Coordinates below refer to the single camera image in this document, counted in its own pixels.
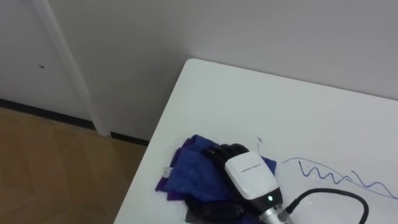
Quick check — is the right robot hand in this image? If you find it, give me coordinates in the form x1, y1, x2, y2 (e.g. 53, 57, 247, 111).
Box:
185, 142, 284, 223

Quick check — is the white door frame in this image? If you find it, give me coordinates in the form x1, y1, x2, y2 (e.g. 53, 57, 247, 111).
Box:
30, 0, 110, 137

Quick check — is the blue microfibre cloth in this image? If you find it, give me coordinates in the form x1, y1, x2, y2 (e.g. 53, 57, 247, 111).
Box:
154, 134, 277, 224

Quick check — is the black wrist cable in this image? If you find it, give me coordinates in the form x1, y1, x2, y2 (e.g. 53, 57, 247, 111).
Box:
281, 187, 370, 224

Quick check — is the white desk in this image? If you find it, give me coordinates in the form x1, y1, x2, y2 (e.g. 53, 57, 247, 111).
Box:
113, 58, 398, 224

